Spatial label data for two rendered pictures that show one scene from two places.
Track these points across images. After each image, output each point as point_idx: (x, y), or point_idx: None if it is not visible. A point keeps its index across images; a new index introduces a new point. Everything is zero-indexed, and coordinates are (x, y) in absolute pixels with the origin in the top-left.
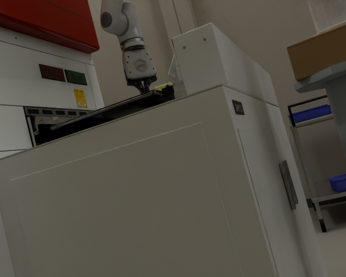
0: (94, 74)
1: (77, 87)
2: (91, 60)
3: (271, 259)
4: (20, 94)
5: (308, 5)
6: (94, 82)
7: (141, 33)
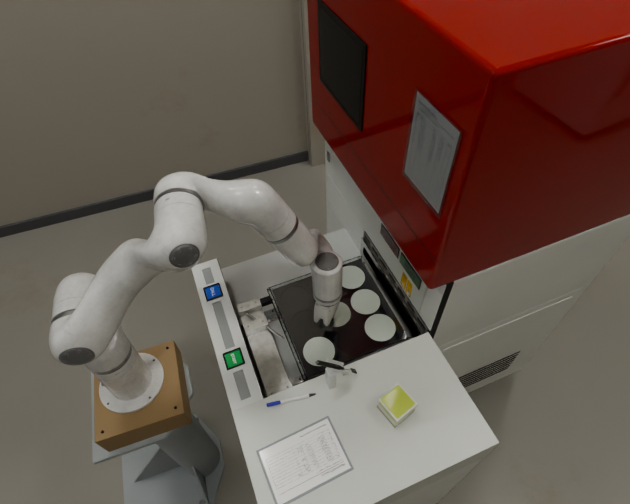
0: (436, 300)
1: (407, 276)
2: (441, 289)
3: None
4: (364, 222)
5: (140, 356)
6: (431, 302)
7: (314, 291)
